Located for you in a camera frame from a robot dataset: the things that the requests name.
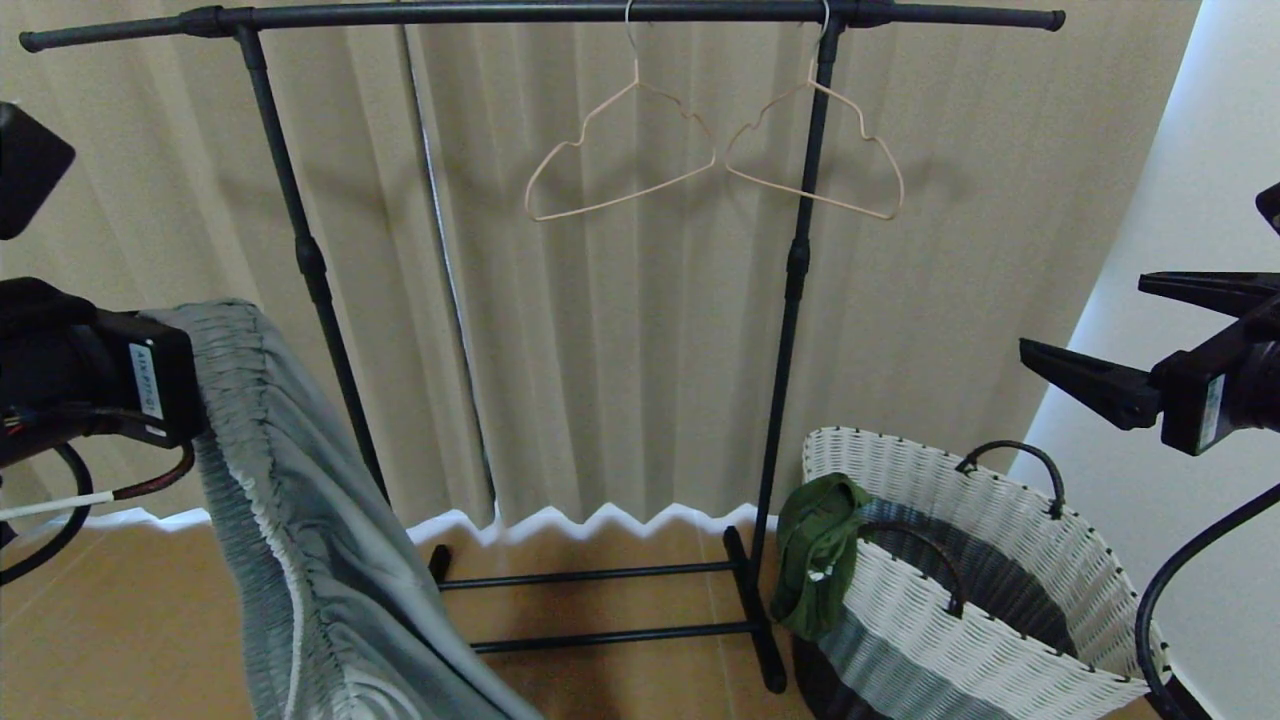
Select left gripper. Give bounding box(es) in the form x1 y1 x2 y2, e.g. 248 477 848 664
0 278 207 468

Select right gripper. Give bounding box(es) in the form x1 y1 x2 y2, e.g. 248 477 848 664
1020 270 1280 457

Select pale grey shorts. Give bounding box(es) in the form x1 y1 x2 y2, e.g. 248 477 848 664
140 298 546 720

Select pink clothes hanger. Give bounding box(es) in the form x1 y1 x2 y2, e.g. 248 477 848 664
525 0 717 222
725 0 905 221

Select white laundry basket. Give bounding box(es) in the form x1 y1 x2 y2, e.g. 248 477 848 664
795 427 1171 720

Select black clothes rack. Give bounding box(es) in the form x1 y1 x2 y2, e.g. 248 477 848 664
18 0 1066 694

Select green garment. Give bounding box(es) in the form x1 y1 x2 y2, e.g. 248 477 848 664
770 473 873 641

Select beige curtain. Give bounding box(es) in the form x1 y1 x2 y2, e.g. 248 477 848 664
0 0 1201 531

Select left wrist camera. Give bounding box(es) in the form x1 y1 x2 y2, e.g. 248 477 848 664
0 100 77 241

